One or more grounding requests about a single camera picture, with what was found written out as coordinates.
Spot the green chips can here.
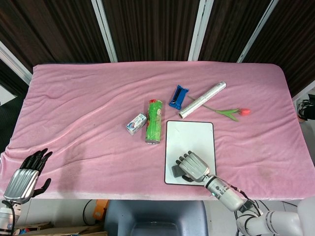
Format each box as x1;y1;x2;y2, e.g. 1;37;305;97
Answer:
144;98;164;145

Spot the blue snack packet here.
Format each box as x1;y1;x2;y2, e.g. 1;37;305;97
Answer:
168;85;189;110

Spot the silver foil roll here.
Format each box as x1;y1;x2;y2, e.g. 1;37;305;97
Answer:
178;82;227;119

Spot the pink velvet table cloth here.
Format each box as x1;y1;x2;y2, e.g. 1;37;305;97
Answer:
0;62;315;201

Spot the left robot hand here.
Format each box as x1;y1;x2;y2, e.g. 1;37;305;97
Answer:
3;147;53;205

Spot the small blue white carton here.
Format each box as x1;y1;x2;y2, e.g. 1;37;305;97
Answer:
126;113;148;136

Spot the dark gray sponge pad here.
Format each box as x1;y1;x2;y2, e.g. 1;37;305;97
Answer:
171;165;188;178

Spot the artificial pink tulip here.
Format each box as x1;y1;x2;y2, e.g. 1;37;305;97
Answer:
188;95;251;122

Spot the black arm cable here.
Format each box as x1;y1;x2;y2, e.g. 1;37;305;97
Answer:
231;186;263;218

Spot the orange plastic object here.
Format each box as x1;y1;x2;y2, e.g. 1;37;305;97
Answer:
93;199;109;219

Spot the white board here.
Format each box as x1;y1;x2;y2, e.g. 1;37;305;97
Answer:
164;120;217;185

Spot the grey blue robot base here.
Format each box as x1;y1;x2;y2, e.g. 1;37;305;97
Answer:
104;200;209;236

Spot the white partition post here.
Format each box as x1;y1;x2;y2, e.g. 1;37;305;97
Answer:
0;40;32;84
91;0;119;63
237;0;279;63
189;0;214;61

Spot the black floor cable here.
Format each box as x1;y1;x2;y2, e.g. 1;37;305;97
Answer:
82;199;99;226

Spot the black device with cables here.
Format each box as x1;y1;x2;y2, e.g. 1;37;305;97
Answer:
296;99;315;121

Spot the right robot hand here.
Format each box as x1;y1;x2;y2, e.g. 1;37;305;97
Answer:
175;150;212;183

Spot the brown cardboard box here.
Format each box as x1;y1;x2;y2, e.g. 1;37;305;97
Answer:
12;221;109;236

